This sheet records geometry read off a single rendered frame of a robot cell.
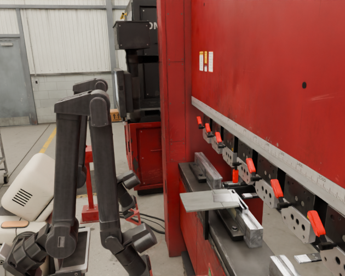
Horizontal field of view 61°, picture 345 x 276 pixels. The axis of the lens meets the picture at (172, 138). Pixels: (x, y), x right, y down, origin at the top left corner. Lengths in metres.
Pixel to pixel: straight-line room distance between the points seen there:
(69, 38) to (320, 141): 7.58
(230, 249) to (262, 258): 0.14
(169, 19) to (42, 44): 6.25
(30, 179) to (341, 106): 0.85
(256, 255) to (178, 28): 1.53
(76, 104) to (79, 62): 7.36
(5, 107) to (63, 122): 7.78
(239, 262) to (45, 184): 0.82
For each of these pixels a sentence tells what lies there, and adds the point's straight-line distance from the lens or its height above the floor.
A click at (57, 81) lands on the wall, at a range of 8.19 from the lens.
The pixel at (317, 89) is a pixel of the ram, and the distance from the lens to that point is 0.84.
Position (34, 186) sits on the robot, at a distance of 0.97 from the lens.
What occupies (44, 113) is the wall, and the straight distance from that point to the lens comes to 8.36.
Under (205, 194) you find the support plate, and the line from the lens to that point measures 1.56.
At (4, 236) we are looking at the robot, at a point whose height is 1.21.
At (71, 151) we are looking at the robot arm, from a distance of 0.77.
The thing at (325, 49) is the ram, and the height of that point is 1.71.
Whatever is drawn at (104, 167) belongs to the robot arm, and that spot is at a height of 1.43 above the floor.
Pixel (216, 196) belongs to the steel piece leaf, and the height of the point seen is 1.00.
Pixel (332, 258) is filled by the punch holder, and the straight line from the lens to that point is 0.88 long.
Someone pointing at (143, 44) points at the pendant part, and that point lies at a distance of 2.30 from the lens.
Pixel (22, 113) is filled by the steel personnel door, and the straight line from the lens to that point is 8.43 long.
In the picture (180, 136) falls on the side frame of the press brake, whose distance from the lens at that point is 2.26.
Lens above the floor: 1.71
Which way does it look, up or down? 16 degrees down
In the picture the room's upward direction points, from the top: 1 degrees counter-clockwise
